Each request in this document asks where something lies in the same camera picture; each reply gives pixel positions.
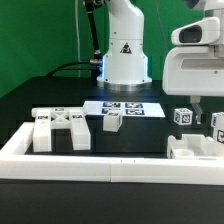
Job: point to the white chair seat part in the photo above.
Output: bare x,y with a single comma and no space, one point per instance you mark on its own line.
194,147

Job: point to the white U-shaped fence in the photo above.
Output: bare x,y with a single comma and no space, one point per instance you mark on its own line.
15,163

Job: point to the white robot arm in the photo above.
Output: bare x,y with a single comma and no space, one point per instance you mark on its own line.
125,66

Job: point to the white sheet with tags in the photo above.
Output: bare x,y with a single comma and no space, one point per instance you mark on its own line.
128,109

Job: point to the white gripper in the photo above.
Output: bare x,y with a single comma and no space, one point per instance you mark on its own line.
195,67

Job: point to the white chair back frame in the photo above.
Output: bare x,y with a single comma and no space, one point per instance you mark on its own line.
69,118

